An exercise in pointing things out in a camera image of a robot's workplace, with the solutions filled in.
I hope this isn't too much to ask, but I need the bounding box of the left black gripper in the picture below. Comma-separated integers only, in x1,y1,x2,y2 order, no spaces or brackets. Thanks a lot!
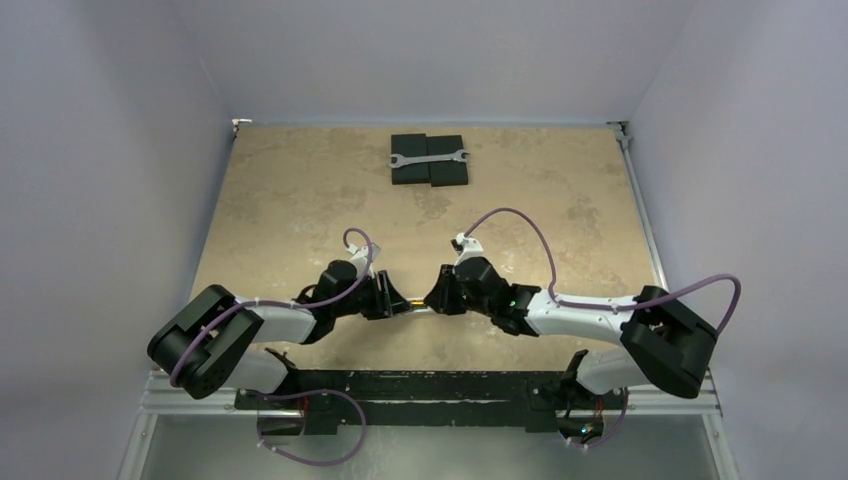
332,269,412,320

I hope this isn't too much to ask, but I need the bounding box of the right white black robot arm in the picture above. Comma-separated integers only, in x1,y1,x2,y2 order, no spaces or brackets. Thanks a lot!
424,257,718,407

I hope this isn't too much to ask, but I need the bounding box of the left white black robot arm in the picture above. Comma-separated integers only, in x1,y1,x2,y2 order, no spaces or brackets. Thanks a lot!
147,260,413,409

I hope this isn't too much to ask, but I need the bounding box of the right black foam block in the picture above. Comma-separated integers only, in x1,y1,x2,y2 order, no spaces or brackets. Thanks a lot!
427,135,469,187

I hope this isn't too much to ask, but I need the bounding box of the black foam block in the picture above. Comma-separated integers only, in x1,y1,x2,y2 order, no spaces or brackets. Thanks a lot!
427,135,469,187
390,133,431,186

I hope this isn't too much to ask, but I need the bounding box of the silver open-end wrench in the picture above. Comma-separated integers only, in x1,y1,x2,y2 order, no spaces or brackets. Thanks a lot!
388,149,470,169

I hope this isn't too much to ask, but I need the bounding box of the left black foam block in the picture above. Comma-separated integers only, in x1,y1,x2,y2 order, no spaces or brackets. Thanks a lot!
390,133,431,186

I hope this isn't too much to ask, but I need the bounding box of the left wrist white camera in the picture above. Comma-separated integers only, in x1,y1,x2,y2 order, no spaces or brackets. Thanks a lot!
346,243,381,276

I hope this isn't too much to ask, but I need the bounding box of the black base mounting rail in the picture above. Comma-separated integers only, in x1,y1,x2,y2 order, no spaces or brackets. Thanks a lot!
235,370,624,437

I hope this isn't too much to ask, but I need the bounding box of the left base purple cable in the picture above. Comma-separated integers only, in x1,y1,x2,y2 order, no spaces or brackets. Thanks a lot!
255,390,367,468

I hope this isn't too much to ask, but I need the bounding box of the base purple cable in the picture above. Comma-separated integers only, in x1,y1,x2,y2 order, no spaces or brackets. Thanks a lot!
564,390,628,452
255,390,367,468

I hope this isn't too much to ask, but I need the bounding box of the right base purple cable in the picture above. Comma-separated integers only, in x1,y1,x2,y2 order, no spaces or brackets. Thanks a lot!
564,390,628,452

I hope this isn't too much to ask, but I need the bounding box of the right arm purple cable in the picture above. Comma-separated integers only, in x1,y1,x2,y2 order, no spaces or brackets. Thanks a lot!
462,207,743,339

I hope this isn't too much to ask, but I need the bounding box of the right aluminium frame rail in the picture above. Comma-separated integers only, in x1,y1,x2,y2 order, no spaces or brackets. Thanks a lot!
606,121,739,479

